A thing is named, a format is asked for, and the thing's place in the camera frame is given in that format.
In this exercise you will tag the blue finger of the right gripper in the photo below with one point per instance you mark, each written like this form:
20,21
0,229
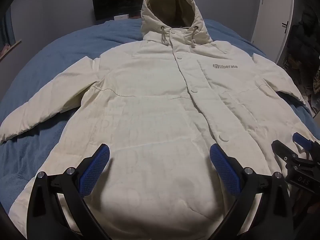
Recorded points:
302,141

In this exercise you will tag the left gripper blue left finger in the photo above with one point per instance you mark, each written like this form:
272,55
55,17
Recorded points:
45,217

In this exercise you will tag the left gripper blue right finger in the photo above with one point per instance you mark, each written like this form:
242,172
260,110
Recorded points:
262,207

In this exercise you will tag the cream hooded puffer jacket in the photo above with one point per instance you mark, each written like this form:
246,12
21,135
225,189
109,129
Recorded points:
160,104

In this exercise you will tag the dark cluttered clothes rack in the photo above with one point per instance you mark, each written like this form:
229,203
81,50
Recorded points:
302,57

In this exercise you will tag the blue fleece bed blanket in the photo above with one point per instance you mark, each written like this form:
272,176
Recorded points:
22,157

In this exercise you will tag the white box on desk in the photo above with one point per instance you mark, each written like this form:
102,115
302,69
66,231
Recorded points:
121,17

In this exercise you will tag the black monitor screen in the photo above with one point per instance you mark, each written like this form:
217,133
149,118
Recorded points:
107,9

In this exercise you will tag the white door with handle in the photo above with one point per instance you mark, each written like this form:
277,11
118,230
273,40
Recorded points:
272,27

